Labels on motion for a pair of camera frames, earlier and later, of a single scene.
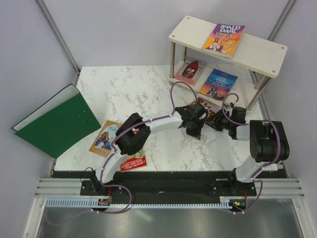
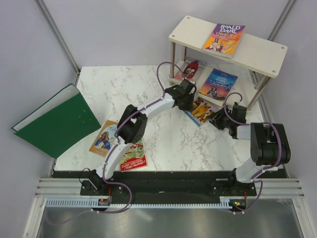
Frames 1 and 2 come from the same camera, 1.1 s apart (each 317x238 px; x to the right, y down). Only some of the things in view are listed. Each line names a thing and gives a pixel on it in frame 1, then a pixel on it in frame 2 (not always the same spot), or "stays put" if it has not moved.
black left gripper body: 200,119 -> 187,104
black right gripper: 213,122 stays put
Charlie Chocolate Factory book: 224,39 stays put
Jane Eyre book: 218,85 stays put
